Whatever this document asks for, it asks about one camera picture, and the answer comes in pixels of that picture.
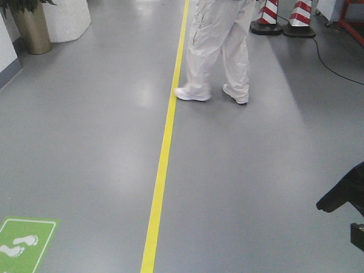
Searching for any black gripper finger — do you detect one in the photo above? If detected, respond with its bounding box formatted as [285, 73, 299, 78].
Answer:
[316, 162, 363, 216]
[350, 223, 364, 251]

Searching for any red white traffic cone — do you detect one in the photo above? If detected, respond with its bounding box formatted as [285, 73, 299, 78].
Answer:
[250, 0, 283, 36]

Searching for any person in white coverall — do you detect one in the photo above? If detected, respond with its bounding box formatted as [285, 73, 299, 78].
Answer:
[174, 1, 255, 105]

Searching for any white pillar base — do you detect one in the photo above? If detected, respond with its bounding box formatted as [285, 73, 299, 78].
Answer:
[43, 0, 91, 43]

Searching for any green floor safety sign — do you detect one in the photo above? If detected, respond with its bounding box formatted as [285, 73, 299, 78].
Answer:
[1, 216, 60, 273]

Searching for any brown cardboard tube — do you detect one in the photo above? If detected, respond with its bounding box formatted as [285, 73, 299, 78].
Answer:
[10, 3, 52, 55]

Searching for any green potted plant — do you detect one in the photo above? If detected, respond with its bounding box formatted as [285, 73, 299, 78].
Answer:
[1, 0, 56, 18]

